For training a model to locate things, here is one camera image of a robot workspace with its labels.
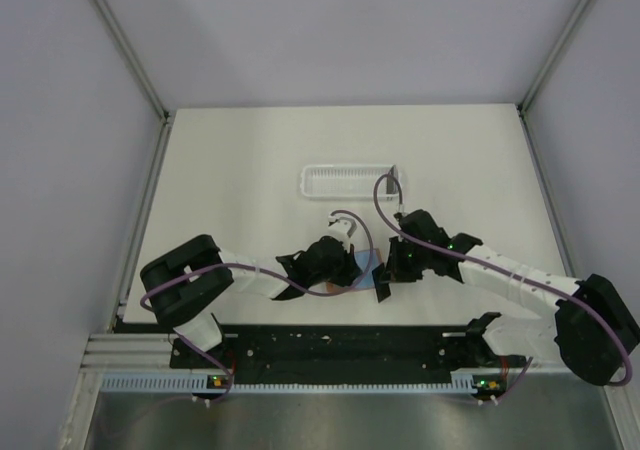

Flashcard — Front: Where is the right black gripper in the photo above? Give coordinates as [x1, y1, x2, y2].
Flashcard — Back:
[381, 235, 431, 283]

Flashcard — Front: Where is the black credit card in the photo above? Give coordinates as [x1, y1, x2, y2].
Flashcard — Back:
[370, 268, 395, 304]

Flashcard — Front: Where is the brown leather card holder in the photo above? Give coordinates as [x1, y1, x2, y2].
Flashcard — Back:
[351, 248, 381, 291]

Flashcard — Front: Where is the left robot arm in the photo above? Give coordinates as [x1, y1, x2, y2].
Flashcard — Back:
[140, 234, 362, 367]

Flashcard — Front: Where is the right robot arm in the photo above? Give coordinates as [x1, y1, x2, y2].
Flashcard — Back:
[386, 210, 639, 387]

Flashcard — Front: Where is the white plastic basket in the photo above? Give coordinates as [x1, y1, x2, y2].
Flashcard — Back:
[299, 164, 403, 201]

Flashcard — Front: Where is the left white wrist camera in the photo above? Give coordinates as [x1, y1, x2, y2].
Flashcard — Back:
[327, 215, 357, 249]

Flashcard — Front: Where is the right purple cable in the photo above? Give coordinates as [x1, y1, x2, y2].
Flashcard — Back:
[373, 172, 632, 405]

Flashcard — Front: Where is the purple cable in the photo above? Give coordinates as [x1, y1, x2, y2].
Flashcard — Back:
[373, 172, 632, 405]
[139, 208, 376, 405]

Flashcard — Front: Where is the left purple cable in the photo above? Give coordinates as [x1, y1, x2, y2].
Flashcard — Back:
[139, 208, 376, 405]

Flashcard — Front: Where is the grey slotted cable duct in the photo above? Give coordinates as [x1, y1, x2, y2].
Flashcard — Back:
[101, 368, 506, 395]

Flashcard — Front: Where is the left aluminium frame post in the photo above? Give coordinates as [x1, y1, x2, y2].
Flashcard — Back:
[89, 0, 170, 121]

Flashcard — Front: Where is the aluminium frame post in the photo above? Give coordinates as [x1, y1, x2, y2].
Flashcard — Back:
[517, 0, 597, 118]
[89, 0, 170, 121]

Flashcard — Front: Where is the right aluminium frame post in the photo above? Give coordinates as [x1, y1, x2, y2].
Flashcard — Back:
[517, 0, 597, 118]

